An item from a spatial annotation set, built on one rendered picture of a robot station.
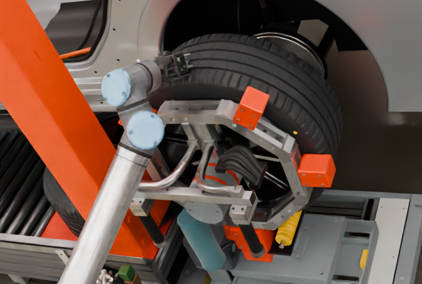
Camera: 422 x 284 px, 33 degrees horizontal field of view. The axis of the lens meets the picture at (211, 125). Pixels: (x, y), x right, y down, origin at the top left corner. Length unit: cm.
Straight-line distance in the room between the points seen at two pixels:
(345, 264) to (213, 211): 80
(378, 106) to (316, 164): 149
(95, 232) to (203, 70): 63
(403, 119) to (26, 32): 198
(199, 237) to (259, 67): 61
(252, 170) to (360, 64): 193
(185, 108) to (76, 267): 62
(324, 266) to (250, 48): 94
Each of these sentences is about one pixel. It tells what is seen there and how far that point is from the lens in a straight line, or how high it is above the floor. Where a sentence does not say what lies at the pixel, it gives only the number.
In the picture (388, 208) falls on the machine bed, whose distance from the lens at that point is 299.
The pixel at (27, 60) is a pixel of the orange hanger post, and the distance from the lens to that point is 207.
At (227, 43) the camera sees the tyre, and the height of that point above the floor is 117.
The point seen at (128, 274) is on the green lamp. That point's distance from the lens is 239.
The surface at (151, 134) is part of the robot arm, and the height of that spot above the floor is 133.
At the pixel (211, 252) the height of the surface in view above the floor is 58.
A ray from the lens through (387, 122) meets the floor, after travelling 345.
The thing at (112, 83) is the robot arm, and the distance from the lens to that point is 185.
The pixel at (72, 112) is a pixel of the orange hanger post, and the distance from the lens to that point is 221.
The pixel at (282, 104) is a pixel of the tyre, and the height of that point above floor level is 107.
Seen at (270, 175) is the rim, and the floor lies 74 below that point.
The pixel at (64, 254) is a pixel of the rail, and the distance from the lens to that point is 302.
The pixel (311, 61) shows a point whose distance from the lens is 245.
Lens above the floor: 237
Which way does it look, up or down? 39 degrees down
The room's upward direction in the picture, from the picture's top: 25 degrees counter-clockwise
